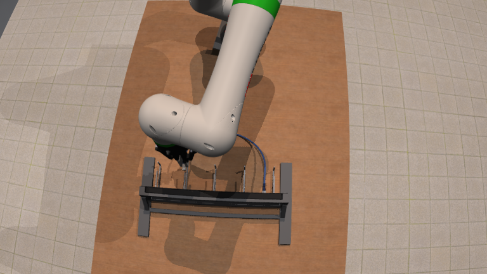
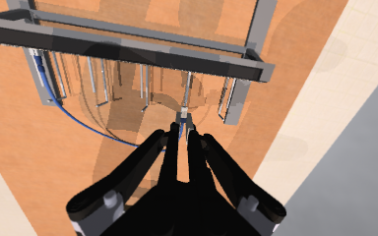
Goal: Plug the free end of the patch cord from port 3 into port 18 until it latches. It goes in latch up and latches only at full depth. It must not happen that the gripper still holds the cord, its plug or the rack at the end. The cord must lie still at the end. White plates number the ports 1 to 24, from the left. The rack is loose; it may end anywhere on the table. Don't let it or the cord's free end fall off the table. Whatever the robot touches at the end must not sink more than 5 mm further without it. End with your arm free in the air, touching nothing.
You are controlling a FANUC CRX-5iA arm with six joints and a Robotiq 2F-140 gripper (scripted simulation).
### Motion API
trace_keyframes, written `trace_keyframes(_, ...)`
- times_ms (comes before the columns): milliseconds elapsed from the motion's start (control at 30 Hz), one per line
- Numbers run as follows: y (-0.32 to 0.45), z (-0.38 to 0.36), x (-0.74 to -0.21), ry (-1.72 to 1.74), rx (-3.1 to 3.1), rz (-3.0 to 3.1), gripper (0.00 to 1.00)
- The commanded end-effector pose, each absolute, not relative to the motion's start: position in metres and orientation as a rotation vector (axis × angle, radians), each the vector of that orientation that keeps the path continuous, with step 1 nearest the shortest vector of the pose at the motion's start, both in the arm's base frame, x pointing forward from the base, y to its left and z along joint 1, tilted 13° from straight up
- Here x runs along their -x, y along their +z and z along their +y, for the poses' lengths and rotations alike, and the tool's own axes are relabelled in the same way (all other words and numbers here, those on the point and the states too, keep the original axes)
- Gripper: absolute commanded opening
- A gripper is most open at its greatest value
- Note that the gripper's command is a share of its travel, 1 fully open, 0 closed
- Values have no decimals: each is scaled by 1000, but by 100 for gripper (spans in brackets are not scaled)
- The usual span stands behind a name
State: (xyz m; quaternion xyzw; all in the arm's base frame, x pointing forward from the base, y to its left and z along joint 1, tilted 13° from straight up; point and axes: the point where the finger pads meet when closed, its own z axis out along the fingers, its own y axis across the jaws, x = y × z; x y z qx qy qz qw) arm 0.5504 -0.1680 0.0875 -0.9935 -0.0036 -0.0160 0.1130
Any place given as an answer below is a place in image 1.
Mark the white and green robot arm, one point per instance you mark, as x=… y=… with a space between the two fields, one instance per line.
x=210 y=128

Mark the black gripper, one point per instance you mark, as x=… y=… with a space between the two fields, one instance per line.
x=181 y=156

